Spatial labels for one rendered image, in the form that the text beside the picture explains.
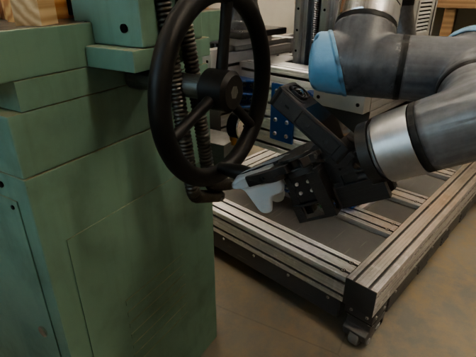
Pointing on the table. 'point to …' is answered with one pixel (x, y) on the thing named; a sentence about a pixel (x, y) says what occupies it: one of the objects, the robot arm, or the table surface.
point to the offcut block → (34, 13)
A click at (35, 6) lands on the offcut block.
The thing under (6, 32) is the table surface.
